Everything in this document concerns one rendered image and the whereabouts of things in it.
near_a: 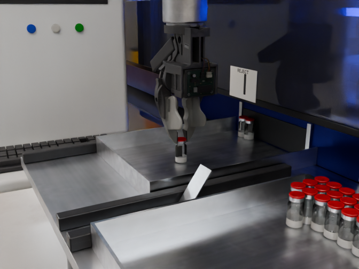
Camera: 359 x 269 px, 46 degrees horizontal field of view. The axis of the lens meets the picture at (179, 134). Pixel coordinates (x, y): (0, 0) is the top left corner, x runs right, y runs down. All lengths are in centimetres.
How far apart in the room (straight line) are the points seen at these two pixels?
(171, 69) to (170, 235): 29
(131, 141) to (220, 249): 42
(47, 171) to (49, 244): 154
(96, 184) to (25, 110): 51
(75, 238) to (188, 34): 36
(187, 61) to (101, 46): 53
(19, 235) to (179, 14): 193
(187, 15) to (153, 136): 31
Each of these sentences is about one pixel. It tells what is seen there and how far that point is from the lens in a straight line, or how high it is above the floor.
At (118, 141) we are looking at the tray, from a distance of 88.
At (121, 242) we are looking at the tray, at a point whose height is 88.
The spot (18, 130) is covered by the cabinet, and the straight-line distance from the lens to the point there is 120.
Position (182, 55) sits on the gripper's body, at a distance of 72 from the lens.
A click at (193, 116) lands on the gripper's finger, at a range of 78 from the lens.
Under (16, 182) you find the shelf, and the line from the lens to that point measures 99.
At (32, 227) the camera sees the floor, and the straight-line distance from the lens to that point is 251.
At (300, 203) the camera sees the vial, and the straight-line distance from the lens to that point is 58.
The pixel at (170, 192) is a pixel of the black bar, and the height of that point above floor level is 90.
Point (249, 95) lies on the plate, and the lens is 83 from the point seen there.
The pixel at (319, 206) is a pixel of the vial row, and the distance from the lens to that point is 58.
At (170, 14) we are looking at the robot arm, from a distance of 71.
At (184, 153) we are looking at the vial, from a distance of 79.
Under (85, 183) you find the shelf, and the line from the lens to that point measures 73.
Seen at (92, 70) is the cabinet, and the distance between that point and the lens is 120.
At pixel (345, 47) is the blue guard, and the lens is 66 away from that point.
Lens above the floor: 117
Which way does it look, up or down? 17 degrees down
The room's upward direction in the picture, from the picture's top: straight up
